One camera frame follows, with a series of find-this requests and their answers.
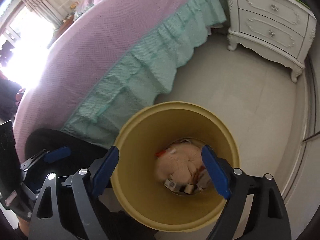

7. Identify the beige plush doll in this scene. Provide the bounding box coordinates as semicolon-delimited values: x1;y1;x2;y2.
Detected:
155;141;210;192

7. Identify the red snack wrapper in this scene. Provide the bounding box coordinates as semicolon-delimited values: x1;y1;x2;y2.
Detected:
155;150;167;158

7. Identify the white milk carton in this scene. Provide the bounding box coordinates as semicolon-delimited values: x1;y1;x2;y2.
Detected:
164;179;182;192

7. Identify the orange shampoo bottle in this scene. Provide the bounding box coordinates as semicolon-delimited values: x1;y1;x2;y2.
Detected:
183;184;198;195

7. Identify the yellow trash bin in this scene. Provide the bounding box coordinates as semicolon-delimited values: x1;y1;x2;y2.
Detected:
111;101;240;232

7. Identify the left hand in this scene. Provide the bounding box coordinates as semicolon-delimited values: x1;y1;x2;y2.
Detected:
18;217;30;237

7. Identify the teal bed skirt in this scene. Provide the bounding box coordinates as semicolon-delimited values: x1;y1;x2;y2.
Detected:
62;0;226;148

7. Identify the purple bed cover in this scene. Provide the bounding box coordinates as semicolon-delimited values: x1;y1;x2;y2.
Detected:
13;0;189;162

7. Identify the wooden desk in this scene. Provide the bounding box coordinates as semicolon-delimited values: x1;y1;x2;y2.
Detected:
47;15;74;49

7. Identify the pink curtain right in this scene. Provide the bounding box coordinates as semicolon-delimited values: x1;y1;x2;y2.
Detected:
22;0;63;28

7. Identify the white nightstand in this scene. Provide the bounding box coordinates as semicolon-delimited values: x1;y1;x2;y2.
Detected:
227;0;317;83

